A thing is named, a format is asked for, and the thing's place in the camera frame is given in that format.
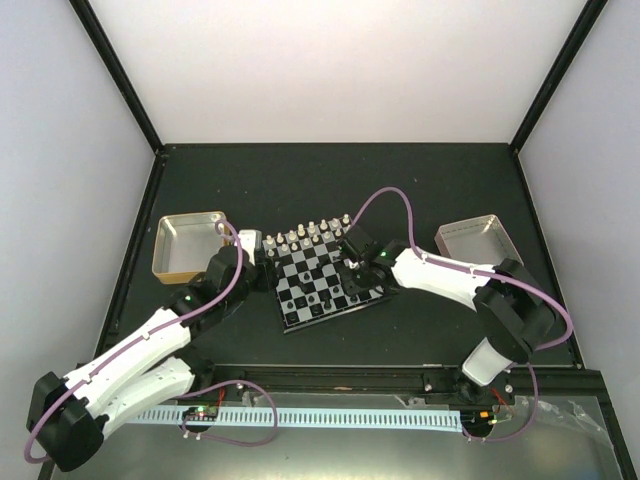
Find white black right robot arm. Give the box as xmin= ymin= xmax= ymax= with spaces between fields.
xmin=336 ymin=226 xmax=558 ymax=404

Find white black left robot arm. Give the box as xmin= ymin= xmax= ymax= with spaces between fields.
xmin=23 ymin=246 xmax=266 ymax=471

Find black white chessboard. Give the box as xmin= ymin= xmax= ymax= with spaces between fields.
xmin=262 ymin=214 xmax=391 ymax=333

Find gold rimmed metal tin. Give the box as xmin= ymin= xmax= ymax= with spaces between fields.
xmin=151 ymin=211 xmax=226 ymax=285

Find pink rimmed metal tin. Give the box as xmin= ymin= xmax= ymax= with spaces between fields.
xmin=430 ymin=214 xmax=524 ymax=270

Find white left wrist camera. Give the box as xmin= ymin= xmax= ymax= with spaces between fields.
xmin=238 ymin=229 xmax=263 ymax=266

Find white slotted cable duct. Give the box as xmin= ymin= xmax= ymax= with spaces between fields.
xmin=130 ymin=405 xmax=462 ymax=433

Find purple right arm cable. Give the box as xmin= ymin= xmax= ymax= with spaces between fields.
xmin=354 ymin=187 xmax=574 ymax=444

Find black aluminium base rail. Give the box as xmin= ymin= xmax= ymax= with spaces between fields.
xmin=205 ymin=365 xmax=609 ymax=400

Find left black frame post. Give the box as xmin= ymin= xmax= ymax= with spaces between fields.
xmin=68 ymin=0 xmax=164 ymax=154

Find black frame post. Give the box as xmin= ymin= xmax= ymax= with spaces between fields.
xmin=509 ymin=0 xmax=608 ymax=154
xmin=68 ymin=0 xmax=164 ymax=154

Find right black frame post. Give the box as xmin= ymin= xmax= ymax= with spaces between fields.
xmin=509 ymin=0 xmax=608 ymax=154

